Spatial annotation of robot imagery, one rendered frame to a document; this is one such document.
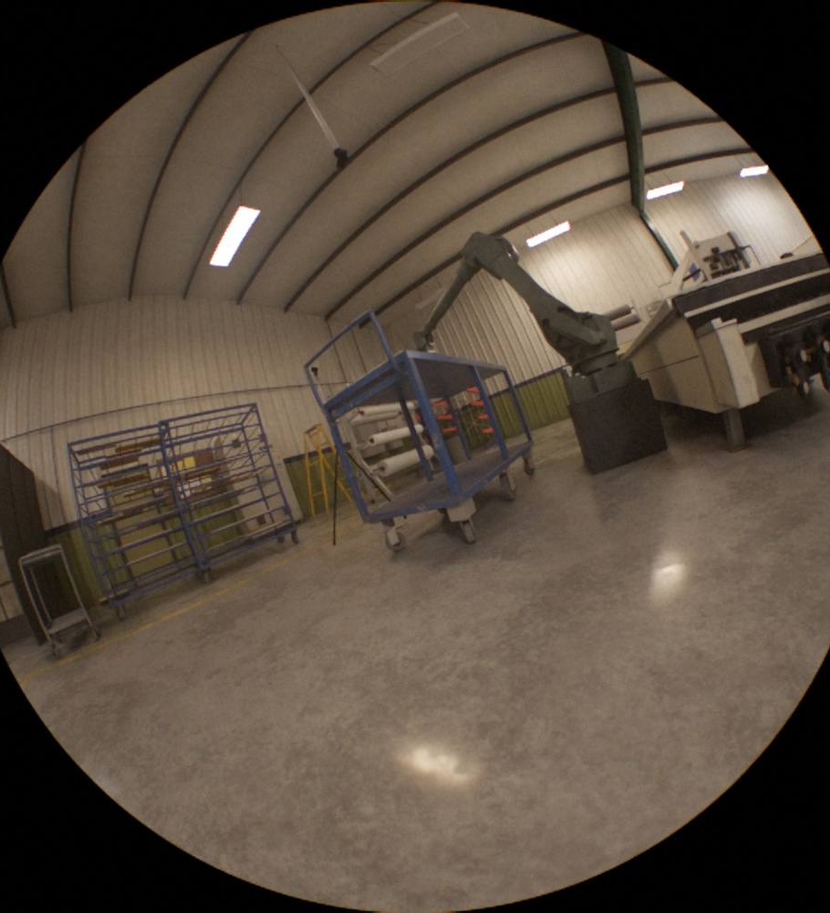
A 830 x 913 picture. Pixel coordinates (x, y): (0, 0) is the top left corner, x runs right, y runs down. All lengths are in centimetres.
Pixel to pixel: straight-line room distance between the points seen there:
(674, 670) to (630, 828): 32
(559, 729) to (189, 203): 701
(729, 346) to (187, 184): 673
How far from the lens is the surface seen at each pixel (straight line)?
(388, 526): 186
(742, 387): 141
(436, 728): 72
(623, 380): 220
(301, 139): 606
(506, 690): 74
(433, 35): 449
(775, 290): 190
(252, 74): 566
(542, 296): 232
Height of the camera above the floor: 55
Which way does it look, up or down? 1 degrees down
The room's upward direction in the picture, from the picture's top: 20 degrees counter-clockwise
